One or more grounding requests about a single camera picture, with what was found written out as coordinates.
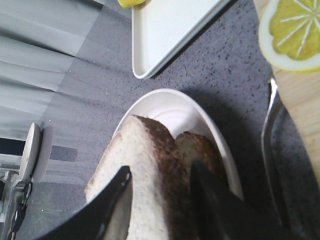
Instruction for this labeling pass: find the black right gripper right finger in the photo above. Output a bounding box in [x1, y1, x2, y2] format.
[190, 160, 300, 240]

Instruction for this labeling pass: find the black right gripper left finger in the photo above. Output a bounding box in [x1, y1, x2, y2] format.
[39, 165, 132, 240]

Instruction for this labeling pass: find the white bread slice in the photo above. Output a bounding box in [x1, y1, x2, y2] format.
[84, 114, 198, 240]

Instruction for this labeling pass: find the white round plate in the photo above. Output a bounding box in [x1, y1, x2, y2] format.
[113, 88, 244, 200]

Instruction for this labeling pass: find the white bear-print tray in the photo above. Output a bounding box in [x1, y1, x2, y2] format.
[131, 0, 229, 79]

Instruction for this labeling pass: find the white round stand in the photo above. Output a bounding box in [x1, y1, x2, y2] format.
[18, 123, 53, 183]

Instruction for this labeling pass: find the wooden cutting board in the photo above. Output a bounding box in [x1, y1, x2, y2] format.
[254, 0, 320, 179]

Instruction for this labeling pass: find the grey curtain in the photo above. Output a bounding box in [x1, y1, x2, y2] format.
[0, 0, 106, 176]

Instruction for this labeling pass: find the lemon slice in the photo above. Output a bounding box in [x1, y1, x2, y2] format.
[258, 0, 320, 72]

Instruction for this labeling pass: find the whole yellow lemon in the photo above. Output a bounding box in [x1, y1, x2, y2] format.
[118, 0, 146, 9]

